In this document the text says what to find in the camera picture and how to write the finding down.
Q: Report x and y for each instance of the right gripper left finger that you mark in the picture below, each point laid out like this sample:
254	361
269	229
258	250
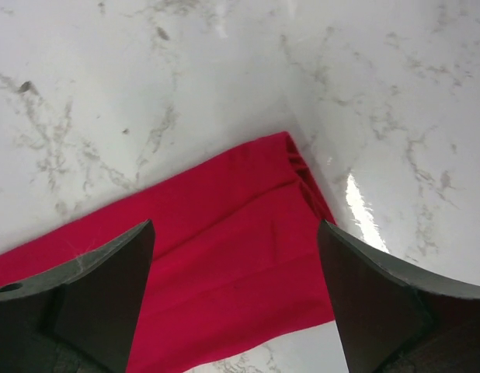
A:
79	316

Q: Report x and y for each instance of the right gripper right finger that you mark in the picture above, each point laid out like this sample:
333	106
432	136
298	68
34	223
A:
393	316

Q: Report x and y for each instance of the bright red t-shirt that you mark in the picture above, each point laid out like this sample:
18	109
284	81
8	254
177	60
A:
235	257

